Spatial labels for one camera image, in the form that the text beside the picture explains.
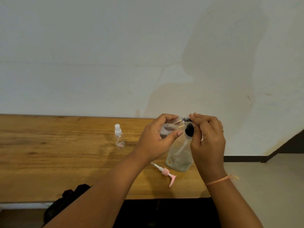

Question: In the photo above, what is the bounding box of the person's left hand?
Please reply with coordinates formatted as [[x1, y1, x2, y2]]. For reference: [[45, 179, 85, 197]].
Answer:
[[136, 113, 183, 162]]

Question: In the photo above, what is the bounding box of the person's right hand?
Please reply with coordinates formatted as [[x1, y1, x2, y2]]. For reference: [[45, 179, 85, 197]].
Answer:
[[189, 113, 226, 180]]

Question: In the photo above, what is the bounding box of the small clear plastic bottle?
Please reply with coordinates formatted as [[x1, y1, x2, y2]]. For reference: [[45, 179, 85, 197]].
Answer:
[[160, 116, 186, 140]]

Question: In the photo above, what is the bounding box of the person's left forearm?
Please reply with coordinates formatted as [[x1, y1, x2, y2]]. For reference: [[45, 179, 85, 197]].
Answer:
[[42, 149, 156, 228]]

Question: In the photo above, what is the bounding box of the person's right forearm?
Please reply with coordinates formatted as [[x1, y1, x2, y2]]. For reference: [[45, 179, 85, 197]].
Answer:
[[205, 175, 263, 228]]

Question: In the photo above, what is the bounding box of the black funnel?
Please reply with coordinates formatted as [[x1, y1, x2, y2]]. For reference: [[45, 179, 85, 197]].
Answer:
[[184, 123, 194, 138]]

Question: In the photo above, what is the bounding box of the large clear plastic bottle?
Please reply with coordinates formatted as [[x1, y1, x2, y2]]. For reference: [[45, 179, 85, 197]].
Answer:
[[165, 133, 194, 173]]

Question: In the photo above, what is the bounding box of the pink and white pump dispenser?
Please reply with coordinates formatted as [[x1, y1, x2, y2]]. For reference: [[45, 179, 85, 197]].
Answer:
[[150, 162, 177, 188]]

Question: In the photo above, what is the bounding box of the orange thread wristband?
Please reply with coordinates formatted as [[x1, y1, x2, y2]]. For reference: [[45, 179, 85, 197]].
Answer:
[[205, 174, 240, 187]]

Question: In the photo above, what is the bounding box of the clear spray bottle white cap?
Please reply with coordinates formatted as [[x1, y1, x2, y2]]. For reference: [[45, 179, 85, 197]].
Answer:
[[114, 123, 126, 150]]

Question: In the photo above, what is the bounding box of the dark skirting board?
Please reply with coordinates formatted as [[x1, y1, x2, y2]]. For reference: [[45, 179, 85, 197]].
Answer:
[[223, 130, 304, 163]]

